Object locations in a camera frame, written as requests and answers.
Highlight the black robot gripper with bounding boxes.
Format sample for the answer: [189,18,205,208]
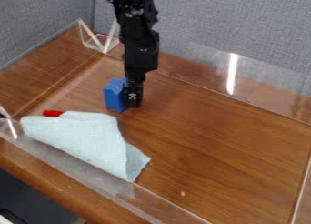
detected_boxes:
[111,0,158,108]

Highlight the blue star foam block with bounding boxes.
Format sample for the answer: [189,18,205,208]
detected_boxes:
[102,78,126,113]

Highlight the light blue cloth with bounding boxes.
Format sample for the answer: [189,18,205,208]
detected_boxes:
[19,111,150,182]

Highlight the red block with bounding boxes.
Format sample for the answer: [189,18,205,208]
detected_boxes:
[42,110,63,117]

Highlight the clear acrylic corner bracket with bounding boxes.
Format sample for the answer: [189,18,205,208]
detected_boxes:
[77,19,119,55]

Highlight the clear acrylic left bracket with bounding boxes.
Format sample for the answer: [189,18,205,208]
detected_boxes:
[0,105,17,138]

